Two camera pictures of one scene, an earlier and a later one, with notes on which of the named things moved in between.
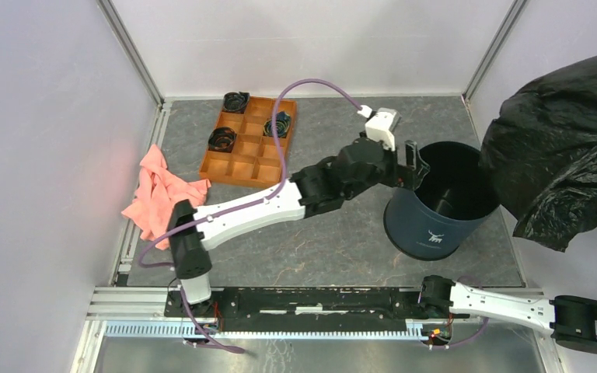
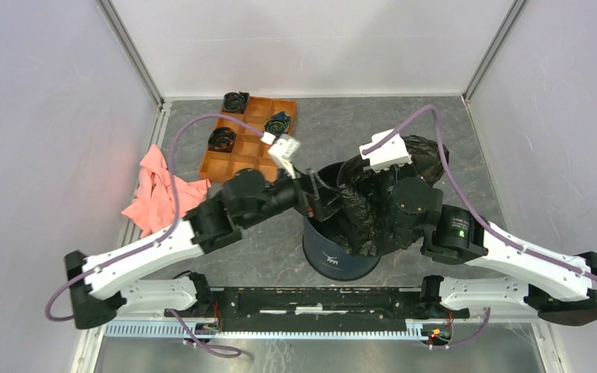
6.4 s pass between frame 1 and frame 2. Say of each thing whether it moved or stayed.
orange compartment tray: stayed
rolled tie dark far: stayed
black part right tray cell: stayed
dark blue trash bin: moved
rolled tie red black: stayed
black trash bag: moved
